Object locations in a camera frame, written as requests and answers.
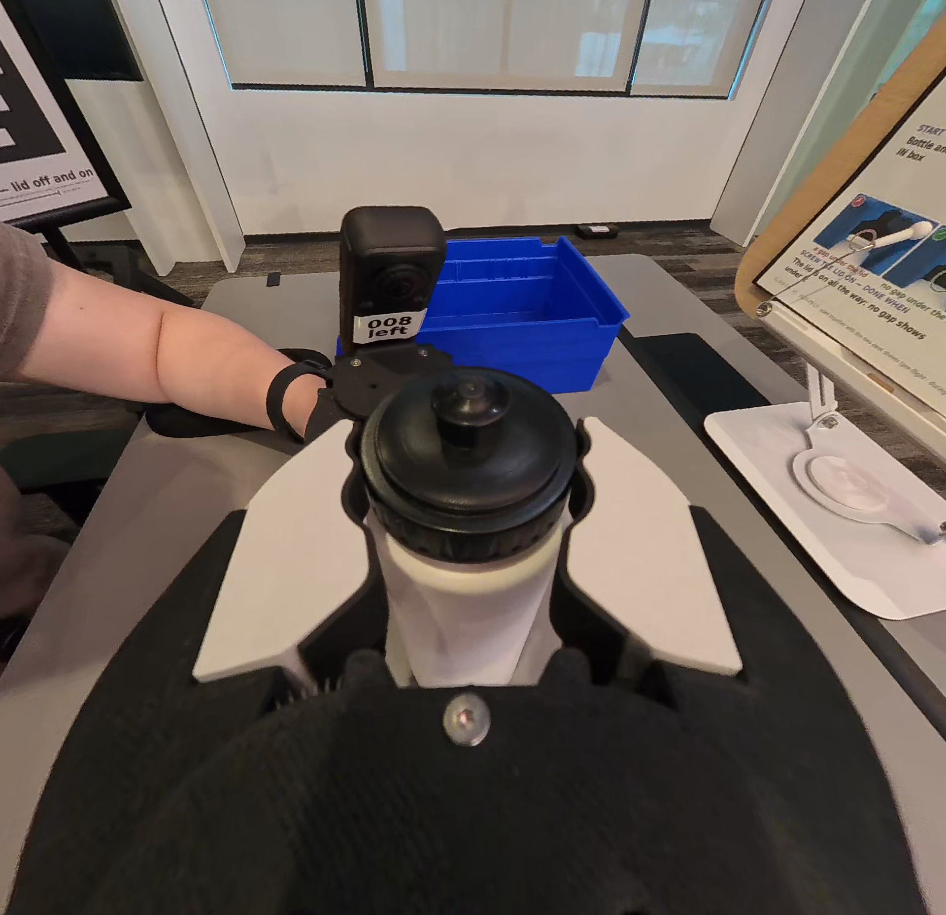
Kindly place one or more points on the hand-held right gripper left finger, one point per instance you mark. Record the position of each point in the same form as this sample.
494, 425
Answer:
288, 560

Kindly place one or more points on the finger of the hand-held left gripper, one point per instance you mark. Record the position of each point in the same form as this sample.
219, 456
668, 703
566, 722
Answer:
399, 660

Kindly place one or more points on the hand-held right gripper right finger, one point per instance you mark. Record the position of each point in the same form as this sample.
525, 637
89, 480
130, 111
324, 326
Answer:
650, 560

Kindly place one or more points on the white plastic bottle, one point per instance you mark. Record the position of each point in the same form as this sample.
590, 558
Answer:
465, 612

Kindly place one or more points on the blue plastic bin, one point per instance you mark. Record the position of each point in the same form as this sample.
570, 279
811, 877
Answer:
517, 324

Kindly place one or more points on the black bottle lid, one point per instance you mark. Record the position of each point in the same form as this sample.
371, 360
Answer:
473, 464

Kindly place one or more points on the person's left forearm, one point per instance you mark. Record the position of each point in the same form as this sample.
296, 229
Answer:
148, 339

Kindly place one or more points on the person's left hand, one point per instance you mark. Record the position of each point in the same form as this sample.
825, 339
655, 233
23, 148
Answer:
303, 413

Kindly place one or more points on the black wristband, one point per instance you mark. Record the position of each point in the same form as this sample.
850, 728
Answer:
275, 405

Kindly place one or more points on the black rectangular pad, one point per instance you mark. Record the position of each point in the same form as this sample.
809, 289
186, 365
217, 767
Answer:
695, 376

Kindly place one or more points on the small black floor box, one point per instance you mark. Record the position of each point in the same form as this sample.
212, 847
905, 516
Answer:
597, 229

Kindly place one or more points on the framed glass window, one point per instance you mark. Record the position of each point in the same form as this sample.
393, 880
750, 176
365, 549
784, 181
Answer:
480, 21

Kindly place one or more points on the dark chair seat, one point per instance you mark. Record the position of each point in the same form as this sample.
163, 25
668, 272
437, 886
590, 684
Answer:
44, 461

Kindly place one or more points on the black sign easel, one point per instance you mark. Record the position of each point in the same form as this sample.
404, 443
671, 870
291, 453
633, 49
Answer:
118, 265

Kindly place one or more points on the framed marker sign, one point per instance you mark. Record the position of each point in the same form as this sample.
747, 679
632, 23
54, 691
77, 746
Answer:
44, 154

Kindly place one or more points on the printed instruction sheet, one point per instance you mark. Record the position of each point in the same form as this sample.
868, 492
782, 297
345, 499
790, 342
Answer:
909, 213

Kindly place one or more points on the dark wall screen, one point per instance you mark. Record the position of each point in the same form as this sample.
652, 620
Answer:
81, 21

